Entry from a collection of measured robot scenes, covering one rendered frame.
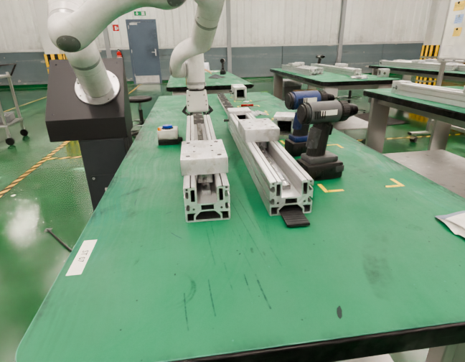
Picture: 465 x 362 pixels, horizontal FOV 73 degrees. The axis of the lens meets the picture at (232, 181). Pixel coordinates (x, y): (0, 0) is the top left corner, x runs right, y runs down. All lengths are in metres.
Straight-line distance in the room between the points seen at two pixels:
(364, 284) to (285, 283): 0.13
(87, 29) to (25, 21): 12.24
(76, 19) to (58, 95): 0.48
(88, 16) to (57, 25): 0.10
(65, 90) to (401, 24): 13.93
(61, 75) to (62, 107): 0.17
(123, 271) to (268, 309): 0.26
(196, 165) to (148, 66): 11.73
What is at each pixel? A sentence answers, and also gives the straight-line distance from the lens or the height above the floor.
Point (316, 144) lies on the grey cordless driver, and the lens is 0.92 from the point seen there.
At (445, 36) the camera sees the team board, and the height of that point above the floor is 1.21.
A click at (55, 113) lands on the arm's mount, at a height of 0.90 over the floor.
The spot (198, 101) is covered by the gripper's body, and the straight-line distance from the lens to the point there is 1.51.
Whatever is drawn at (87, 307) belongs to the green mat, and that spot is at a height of 0.78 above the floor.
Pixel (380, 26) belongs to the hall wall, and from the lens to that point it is 14.43.
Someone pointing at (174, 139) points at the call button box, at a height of 0.80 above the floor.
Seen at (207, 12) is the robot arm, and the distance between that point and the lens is 1.26.
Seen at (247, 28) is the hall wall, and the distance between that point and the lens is 12.59.
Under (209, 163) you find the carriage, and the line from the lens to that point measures 0.74.
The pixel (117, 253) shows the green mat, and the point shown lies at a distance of 0.66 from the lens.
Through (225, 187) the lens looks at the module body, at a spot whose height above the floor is 0.86.
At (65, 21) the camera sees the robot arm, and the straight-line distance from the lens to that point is 1.23.
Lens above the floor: 1.14
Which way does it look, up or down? 23 degrees down
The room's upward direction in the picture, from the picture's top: 1 degrees counter-clockwise
